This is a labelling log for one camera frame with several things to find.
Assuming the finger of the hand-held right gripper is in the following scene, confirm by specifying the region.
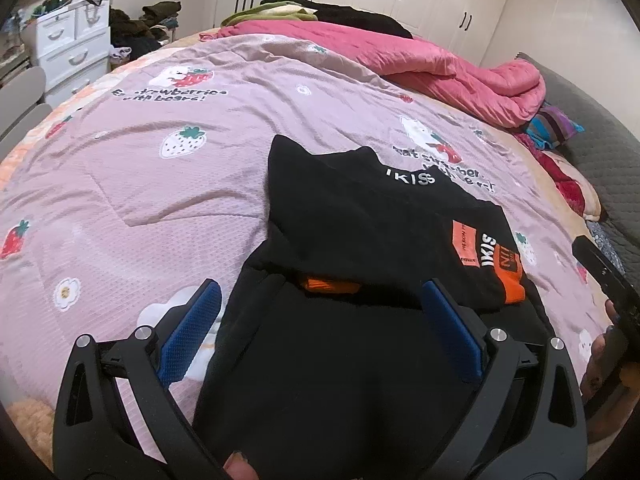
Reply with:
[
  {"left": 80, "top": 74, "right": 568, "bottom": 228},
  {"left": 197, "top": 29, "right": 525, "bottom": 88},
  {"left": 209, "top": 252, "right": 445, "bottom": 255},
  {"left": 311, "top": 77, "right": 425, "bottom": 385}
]
[{"left": 571, "top": 236, "right": 640, "bottom": 313}]

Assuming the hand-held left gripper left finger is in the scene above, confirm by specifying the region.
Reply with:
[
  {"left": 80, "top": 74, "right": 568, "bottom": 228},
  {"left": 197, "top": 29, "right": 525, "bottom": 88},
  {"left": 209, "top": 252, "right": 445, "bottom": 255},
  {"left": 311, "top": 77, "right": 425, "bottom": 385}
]
[{"left": 52, "top": 279, "right": 223, "bottom": 480}]

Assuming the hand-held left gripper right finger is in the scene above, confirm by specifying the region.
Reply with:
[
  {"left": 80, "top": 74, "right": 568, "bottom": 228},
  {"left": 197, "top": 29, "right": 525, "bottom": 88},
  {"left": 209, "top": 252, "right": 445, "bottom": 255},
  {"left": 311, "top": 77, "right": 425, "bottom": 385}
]
[{"left": 421, "top": 280, "right": 587, "bottom": 480}]

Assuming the black sweater with orange cuffs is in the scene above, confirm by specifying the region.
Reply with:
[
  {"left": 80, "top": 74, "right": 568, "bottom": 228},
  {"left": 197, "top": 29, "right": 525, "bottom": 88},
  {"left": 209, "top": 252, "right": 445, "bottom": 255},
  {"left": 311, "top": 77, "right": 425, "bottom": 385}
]
[{"left": 192, "top": 135, "right": 557, "bottom": 480}]

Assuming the pile of dark clothes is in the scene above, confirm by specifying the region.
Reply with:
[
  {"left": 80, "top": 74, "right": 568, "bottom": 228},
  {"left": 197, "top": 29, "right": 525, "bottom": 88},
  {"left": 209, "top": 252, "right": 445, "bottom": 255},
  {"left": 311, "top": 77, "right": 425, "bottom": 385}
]
[{"left": 109, "top": 1, "right": 184, "bottom": 62}]

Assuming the black clothes heap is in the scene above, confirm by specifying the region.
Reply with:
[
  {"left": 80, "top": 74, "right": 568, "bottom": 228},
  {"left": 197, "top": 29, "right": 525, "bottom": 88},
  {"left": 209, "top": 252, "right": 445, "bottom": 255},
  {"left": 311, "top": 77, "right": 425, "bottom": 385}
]
[{"left": 260, "top": 0, "right": 414, "bottom": 39}]

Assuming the person's left hand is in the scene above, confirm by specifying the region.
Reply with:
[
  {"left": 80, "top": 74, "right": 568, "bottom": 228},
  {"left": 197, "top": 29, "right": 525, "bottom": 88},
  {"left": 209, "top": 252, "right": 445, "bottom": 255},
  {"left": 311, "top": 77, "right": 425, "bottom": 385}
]
[{"left": 222, "top": 452, "right": 262, "bottom": 480}]

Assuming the blue floral cloth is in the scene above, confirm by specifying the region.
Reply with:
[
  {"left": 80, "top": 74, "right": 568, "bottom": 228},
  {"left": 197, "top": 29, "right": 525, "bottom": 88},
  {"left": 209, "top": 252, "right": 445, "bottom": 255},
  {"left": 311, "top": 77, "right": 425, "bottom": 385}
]
[{"left": 587, "top": 220, "right": 627, "bottom": 277}]

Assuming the beige pillow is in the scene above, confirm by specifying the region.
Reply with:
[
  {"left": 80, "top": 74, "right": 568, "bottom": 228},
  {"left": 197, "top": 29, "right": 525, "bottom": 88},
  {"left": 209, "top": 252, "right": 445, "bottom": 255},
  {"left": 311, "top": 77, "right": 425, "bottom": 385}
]
[{"left": 545, "top": 152, "right": 609, "bottom": 222}]

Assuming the red floral cloth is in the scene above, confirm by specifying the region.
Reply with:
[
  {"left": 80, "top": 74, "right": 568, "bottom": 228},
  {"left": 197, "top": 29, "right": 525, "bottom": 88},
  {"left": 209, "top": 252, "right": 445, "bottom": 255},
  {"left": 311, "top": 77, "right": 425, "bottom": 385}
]
[{"left": 515, "top": 132, "right": 587, "bottom": 214}]

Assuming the grey quilted headboard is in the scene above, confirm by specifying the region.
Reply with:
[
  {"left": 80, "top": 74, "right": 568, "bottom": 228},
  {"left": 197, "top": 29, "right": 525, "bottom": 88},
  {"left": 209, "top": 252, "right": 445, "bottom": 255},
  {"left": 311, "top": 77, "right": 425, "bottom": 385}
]
[{"left": 517, "top": 52, "right": 640, "bottom": 272}]

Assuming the pink strawberry printed quilt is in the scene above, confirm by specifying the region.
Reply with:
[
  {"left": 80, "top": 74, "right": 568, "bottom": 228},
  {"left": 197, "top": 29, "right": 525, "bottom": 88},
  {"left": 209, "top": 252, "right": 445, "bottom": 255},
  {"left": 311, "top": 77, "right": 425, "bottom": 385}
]
[{"left": 0, "top": 34, "right": 617, "bottom": 471}]

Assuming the striped colourful pillow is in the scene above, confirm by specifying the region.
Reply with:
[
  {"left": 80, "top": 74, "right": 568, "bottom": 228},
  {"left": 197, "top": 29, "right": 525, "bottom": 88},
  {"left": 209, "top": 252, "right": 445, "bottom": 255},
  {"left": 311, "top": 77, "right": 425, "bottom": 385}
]
[{"left": 522, "top": 104, "right": 586, "bottom": 149}]

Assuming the brown plush toy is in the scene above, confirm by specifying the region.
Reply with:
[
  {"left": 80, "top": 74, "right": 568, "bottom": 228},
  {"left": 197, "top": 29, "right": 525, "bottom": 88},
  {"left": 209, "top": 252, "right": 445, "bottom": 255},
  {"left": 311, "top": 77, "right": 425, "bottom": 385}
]
[{"left": 9, "top": 399, "right": 57, "bottom": 467}]

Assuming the pink duvet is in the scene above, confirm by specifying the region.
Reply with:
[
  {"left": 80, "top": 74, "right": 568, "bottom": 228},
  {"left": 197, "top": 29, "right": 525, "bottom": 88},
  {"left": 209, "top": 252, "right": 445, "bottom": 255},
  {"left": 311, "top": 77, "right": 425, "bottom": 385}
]
[{"left": 200, "top": 20, "right": 547, "bottom": 129}]

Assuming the grey chair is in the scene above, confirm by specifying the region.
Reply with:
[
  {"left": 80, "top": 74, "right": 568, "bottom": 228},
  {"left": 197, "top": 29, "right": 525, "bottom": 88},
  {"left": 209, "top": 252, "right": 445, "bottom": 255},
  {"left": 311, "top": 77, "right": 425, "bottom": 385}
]
[{"left": 0, "top": 66, "right": 54, "bottom": 147}]

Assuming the white drawer cabinet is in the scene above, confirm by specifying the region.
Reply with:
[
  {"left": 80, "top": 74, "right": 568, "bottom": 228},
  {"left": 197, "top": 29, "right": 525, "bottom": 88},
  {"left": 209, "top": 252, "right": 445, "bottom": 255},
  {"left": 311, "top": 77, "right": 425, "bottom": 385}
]
[{"left": 22, "top": 0, "right": 112, "bottom": 107}]

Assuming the green blanket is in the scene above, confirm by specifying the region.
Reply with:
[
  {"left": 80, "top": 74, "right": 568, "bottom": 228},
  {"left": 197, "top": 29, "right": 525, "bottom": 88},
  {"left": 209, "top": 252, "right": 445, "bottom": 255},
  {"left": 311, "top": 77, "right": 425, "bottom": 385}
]
[{"left": 220, "top": 2, "right": 321, "bottom": 27}]

